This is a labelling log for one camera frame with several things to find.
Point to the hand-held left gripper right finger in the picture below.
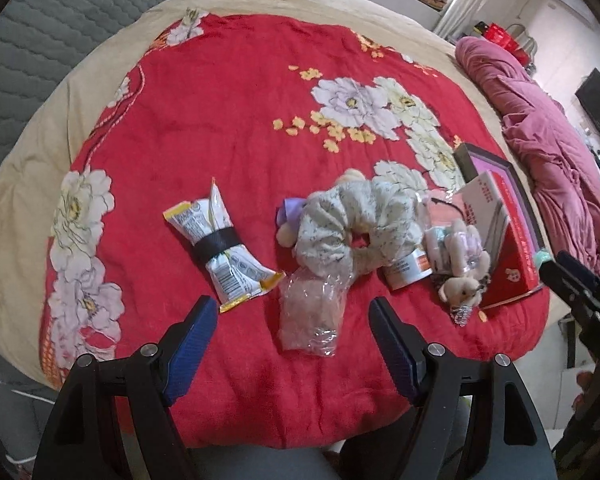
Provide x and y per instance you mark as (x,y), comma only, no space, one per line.
(390,345)

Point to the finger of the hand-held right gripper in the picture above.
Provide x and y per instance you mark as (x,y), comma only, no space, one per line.
(560,281)
(577,267)

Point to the red bag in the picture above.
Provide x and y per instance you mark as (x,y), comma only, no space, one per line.
(500,37)

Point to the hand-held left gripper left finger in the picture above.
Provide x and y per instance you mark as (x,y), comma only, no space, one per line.
(195,345)

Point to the grey quilted mattress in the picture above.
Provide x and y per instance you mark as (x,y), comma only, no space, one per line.
(40,35)

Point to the white yellow snack packet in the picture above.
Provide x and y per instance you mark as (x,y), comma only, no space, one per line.
(195,215)

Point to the plush bear with leopard cloth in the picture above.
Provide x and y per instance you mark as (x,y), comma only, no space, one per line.
(460,287)

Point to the red floral blanket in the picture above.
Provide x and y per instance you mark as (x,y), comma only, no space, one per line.
(230,135)

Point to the pink quilt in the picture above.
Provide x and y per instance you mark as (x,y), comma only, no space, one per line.
(545,160)

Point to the red cardboard box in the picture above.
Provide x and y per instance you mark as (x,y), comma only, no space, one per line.
(515,260)

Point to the white plastic bottle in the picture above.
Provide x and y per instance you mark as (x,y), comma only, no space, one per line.
(405,270)

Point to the white curtain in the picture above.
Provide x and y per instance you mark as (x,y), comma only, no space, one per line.
(470,0)

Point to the clear plastic bag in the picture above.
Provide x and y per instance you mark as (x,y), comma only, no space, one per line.
(307,310)

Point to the pink hair accessory pack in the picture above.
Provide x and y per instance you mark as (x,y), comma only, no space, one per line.
(450,245)

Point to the floral fabric scrunchie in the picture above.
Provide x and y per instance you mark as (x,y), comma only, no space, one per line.
(330,220)

